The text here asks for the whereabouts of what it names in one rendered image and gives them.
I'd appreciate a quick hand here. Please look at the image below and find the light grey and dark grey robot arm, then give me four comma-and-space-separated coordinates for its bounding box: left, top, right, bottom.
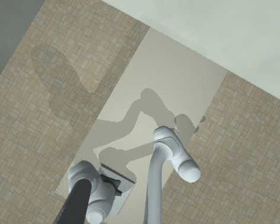
53, 126, 201, 224

